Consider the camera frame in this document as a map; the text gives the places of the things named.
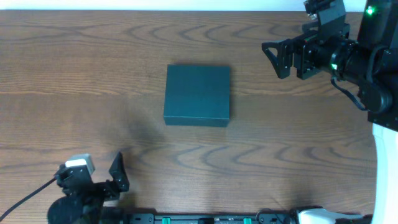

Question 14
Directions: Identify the black gift box with lid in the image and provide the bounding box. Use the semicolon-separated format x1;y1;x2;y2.
164;64;231;127

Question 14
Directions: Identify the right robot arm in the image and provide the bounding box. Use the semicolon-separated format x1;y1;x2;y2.
262;0;397;223

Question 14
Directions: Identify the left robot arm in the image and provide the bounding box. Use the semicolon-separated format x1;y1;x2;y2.
47;152;129;223

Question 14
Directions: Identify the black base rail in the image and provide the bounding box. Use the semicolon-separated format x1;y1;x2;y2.
119;212;298;224

